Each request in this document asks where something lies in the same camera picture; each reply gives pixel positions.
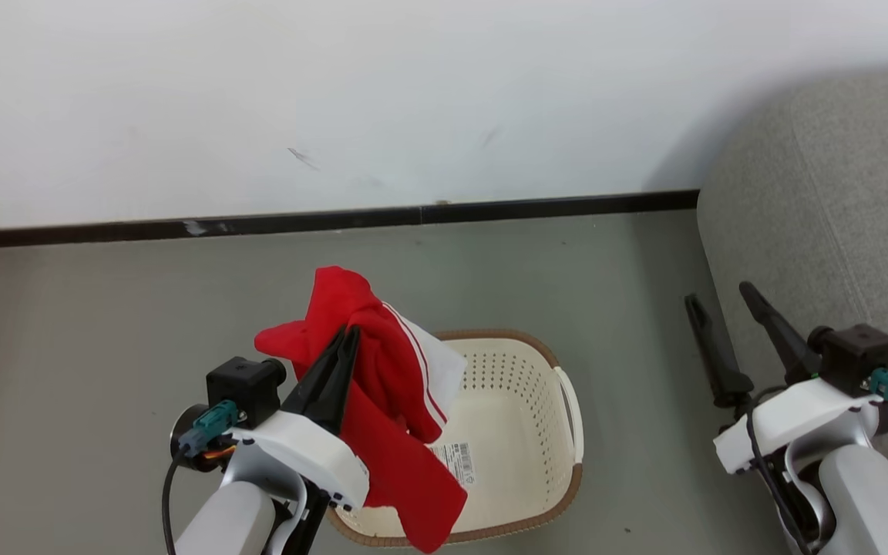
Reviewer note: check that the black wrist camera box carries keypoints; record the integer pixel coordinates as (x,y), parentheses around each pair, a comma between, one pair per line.
(856,358)
(242,385)

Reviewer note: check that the cream perforated plastic laundry basket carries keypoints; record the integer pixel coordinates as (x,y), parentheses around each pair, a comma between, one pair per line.
(506,416)

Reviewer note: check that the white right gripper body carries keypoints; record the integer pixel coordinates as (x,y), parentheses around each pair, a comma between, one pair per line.
(791,420)

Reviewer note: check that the black wall baseboard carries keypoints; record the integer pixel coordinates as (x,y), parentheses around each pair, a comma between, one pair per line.
(336,218)

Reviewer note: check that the red garment with white stripes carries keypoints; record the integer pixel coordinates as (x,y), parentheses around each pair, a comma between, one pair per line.
(398,462)

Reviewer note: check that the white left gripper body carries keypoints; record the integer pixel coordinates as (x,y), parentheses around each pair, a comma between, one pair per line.
(313,455)

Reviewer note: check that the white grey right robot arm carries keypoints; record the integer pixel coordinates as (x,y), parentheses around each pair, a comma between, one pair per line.
(876,509)

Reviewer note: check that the white barcode sticker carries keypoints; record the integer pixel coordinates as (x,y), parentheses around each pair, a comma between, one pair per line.
(455,462)

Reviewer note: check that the grey fabric sofa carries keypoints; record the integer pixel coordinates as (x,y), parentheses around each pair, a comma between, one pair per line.
(837,216)

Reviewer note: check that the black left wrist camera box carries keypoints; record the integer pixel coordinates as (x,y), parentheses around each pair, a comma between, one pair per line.
(242,385)

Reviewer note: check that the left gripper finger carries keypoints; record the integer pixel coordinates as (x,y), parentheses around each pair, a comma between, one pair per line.
(313,385)
(340,393)

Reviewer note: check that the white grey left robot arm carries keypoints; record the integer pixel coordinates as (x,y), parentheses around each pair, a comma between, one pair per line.
(220,524)

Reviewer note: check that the teal left camera connector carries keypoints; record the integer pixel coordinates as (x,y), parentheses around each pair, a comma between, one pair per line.
(209,425)

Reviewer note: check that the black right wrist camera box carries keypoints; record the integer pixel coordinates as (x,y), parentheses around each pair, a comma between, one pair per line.
(856,358)

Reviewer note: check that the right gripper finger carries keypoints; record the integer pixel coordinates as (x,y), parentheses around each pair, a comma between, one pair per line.
(783,343)
(718,362)

